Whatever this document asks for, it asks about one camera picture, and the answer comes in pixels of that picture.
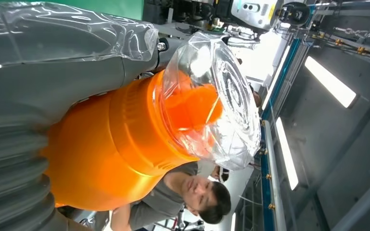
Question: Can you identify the orange detergent bottle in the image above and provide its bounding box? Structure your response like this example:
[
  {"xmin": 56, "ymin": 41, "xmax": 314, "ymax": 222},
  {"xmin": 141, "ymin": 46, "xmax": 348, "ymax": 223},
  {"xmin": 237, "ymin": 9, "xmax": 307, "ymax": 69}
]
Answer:
[{"xmin": 40, "ymin": 31, "xmax": 263, "ymax": 212}]

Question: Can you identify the person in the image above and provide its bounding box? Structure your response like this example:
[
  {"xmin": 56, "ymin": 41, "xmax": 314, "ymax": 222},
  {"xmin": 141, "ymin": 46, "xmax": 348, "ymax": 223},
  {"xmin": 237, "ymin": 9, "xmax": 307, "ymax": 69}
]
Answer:
[{"xmin": 109, "ymin": 160, "xmax": 233, "ymax": 231}]

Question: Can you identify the robot head unit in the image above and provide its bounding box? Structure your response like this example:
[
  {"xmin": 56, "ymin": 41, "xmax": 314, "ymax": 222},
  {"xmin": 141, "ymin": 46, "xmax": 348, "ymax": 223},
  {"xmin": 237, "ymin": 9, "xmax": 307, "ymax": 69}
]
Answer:
[{"xmin": 213, "ymin": 0, "xmax": 312, "ymax": 35}]

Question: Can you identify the blue metal beam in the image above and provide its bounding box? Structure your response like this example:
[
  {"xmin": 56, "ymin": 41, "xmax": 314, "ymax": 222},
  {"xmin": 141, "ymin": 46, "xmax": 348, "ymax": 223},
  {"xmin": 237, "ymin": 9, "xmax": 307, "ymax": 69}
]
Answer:
[{"xmin": 259, "ymin": 38, "xmax": 302, "ymax": 231}]

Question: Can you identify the ceiling light panel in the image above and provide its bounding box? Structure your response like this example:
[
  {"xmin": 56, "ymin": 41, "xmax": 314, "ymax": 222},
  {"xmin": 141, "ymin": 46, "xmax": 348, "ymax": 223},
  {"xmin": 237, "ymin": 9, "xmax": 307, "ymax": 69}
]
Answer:
[
  {"xmin": 304, "ymin": 55, "xmax": 358, "ymax": 110},
  {"xmin": 274, "ymin": 116, "xmax": 300, "ymax": 192}
]

